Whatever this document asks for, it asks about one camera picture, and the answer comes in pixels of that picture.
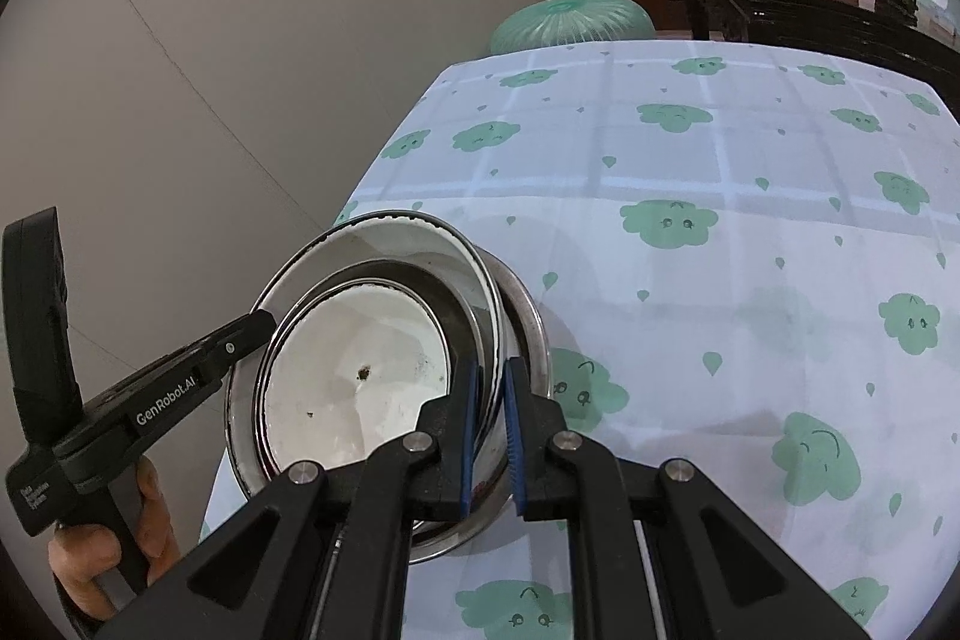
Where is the cloud print tablecloth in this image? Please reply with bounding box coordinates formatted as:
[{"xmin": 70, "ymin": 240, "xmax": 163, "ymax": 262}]
[{"xmin": 199, "ymin": 40, "xmax": 960, "ymax": 640}]

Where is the small deep steel bowl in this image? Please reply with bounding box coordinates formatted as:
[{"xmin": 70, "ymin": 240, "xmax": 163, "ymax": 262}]
[{"xmin": 296, "ymin": 256, "xmax": 485, "ymax": 401}]

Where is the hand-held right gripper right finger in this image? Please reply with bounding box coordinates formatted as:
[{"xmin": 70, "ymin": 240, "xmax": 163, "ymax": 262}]
[{"xmin": 502, "ymin": 356, "xmax": 875, "ymax": 640}]

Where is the dark wooden table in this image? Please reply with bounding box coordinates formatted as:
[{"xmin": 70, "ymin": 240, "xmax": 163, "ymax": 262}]
[{"xmin": 667, "ymin": 0, "xmax": 960, "ymax": 79}]

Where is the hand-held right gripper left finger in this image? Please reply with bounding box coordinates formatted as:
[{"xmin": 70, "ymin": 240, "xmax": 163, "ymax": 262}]
[{"xmin": 90, "ymin": 359, "xmax": 481, "ymax": 640}]

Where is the person's left hand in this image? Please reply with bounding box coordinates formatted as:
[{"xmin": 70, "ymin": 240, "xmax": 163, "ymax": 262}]
[{"xmin": 49, "ymin": 456, "xmax": 181, "ymax": 622}]

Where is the large steel bowl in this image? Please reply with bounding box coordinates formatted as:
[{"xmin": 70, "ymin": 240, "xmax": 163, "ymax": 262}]
[{"xmin": 223, "ymin": 250, "xmax": 554, "ymax": 566}]

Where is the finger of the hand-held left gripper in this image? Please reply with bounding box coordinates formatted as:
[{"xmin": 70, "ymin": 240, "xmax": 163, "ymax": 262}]
[{"xmin": 196, "ymin": 308, "xmax": 277, "ymax": 378}]

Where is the large white enamel bowl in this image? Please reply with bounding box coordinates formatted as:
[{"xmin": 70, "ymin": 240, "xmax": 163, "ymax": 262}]
[{"xmin": 257, "ymin": 211, "xmax": 502, "ymax": 461}]

